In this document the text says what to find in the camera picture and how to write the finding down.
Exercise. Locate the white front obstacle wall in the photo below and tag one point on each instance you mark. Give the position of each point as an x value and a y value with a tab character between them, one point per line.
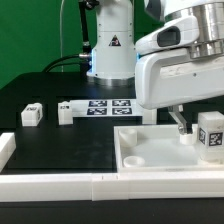
96	187

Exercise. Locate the white fiducial marker sheet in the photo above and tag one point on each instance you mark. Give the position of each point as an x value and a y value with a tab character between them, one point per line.
105	108

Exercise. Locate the white square table top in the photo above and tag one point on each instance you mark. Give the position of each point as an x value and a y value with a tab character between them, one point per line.
158	148

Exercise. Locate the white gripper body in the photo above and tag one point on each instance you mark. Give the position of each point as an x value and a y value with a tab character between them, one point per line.
166	74

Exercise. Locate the white obstacle wall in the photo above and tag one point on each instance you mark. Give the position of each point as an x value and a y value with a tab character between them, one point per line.
96	187
7	147

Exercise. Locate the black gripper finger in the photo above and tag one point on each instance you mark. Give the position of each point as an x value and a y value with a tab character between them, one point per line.
176	113

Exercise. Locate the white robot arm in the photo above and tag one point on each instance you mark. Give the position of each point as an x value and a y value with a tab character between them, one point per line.
114	57

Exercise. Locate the white left obstacle wall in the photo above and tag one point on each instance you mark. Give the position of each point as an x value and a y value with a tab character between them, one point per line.
7	147

